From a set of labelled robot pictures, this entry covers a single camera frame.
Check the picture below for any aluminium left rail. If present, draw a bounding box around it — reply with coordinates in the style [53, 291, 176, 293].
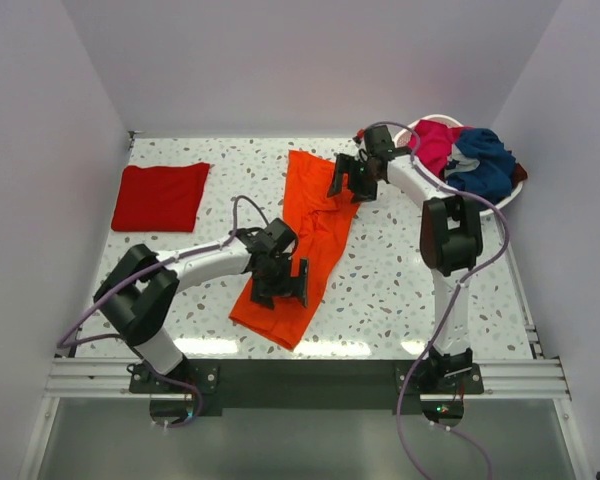
[42, 347, 139, 400]

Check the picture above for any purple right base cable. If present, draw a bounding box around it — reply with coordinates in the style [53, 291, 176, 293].
[394, 279, 496, 480]

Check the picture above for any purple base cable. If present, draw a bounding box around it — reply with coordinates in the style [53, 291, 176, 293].
[144, 364, 206, 429]
[394, 279, 496, 480]

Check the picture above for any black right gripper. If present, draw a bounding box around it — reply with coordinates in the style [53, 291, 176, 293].
[327, 153, 380, 205]

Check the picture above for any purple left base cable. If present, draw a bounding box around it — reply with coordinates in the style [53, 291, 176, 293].
[144, 364, 206, 429]

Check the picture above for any white plastic laundry basket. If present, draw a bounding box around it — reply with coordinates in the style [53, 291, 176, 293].
[393, 115, 525, 208]

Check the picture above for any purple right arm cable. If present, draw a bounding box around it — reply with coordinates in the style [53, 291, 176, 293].
[364, 119, 512, 281]

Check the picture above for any orange t shirt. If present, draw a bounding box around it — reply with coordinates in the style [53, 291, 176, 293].
[229, 150, 359, 350]

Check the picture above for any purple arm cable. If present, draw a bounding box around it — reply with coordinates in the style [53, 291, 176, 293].
[55, 194, 276, 350]
[364, 119, 512, 281]

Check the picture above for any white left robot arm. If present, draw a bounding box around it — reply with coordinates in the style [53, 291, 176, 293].
[94, 218, 309, 392]

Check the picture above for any magenta t shirt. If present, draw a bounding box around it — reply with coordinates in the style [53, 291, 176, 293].
[414, 119, 466, 178]

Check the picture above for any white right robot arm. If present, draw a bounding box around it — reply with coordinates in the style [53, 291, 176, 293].
[327, 123, 483, 393]

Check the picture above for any aluminium rail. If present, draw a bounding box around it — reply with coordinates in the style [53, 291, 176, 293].
[478, 251, 572, 402]
[42, 347, 139, 400]

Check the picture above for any aluminium right rail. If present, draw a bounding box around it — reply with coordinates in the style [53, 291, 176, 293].
[478, 251, 572, 402]

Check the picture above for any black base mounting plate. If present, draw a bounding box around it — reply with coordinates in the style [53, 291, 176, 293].
[127, 359, 485, 425]

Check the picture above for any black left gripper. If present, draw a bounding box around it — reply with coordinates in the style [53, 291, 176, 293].
[252, 255, 308, 310]

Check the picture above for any folded red t shirt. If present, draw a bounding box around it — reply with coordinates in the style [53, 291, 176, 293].
[111, 162, 210, 233]

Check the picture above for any navy blue t shirt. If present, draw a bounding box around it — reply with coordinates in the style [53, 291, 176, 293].
[443, 128, 517, 204]

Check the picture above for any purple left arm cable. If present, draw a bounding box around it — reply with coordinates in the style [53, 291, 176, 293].
[55, 194, 276, 350]

